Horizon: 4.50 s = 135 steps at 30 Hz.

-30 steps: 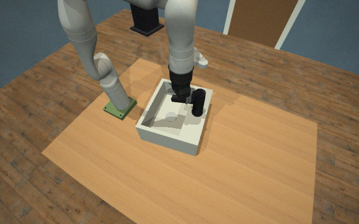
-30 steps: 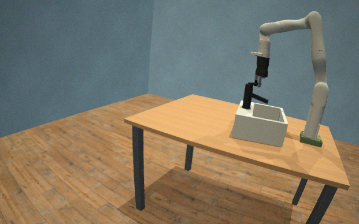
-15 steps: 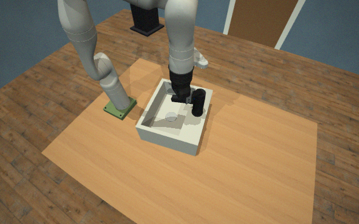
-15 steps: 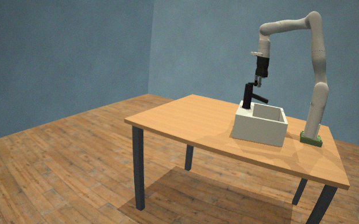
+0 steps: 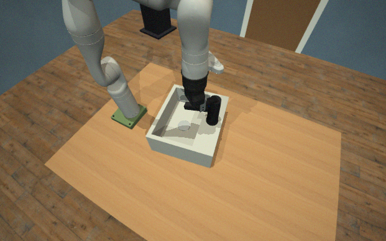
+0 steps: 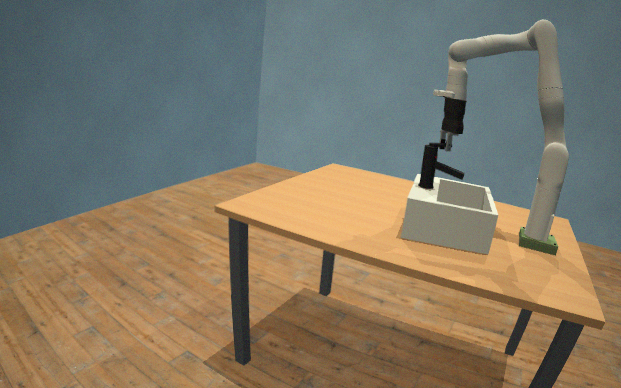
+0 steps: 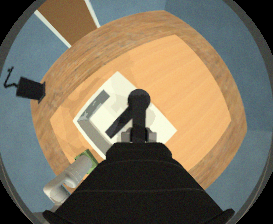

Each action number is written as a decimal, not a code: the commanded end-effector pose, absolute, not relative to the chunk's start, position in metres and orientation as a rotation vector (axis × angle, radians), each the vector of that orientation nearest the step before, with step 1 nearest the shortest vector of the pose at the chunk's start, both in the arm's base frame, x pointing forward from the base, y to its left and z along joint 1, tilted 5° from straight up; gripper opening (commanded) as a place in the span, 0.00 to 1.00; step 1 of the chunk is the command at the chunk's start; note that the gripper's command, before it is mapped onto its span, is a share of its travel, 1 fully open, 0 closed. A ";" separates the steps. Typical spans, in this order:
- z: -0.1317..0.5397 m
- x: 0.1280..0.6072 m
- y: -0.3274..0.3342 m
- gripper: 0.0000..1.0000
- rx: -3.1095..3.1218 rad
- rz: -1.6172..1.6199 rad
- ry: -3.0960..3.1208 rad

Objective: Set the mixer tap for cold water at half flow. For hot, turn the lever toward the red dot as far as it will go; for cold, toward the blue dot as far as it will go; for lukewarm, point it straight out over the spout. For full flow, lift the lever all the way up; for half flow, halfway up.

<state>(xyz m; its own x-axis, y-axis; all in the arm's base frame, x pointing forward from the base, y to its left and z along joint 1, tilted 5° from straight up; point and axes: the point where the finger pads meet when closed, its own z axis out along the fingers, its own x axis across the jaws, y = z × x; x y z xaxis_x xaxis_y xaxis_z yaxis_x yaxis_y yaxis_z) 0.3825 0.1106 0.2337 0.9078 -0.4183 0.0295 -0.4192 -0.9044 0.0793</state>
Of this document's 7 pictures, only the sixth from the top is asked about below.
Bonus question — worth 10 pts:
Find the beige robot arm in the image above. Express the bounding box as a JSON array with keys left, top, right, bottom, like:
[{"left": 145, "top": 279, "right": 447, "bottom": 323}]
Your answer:
[{"left": 447, "top": 20, "right": 569, "bottom": 242}]

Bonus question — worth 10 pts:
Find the black mixer tap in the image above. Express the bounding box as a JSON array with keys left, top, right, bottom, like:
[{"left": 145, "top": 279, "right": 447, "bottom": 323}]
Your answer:
[{"left": 418, "top": 143, "right": 464, "bottom": 189}]

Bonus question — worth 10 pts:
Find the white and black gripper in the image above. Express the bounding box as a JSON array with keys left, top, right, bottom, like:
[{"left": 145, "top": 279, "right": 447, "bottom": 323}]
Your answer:
[{"left": 433, "top": 83, "right": 467, "bottom": 152}]

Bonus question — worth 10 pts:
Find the white square sink basin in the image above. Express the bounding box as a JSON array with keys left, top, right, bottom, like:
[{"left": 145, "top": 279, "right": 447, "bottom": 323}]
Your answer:
[{"left": 401, "top": 174, "right": 498, "bottom": 254}]

